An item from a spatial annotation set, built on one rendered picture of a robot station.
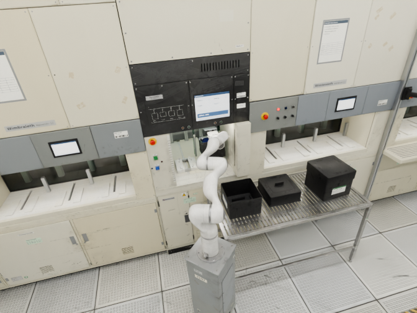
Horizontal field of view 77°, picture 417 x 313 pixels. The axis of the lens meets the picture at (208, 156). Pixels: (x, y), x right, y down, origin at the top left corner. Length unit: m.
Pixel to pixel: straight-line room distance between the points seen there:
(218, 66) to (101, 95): 0.86
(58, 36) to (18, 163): 0.97
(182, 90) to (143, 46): 0.40
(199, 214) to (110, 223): 1.16
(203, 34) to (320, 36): 0.92
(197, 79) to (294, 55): 0.80
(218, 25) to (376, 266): 2.61
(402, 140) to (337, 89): 1.17
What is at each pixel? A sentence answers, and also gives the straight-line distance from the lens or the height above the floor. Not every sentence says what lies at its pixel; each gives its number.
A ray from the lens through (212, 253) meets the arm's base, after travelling 1.92.
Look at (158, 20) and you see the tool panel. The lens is 1.93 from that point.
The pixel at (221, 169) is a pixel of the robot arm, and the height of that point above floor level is 1.28.
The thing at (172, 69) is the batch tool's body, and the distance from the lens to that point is 1.98.
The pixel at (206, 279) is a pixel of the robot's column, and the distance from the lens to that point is 2.03.
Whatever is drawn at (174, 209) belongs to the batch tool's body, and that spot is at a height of 0.60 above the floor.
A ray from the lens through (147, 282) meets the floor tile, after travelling 2.86.
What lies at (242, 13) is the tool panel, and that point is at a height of 2.20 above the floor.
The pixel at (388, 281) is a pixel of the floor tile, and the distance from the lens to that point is 3.12.
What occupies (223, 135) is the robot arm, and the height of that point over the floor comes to 1.32.
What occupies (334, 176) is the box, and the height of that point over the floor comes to 1.01.
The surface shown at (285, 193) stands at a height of 0.86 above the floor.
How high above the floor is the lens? 2.31
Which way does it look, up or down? 31 degrees down
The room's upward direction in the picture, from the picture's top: 4 degrees counter-clockwise
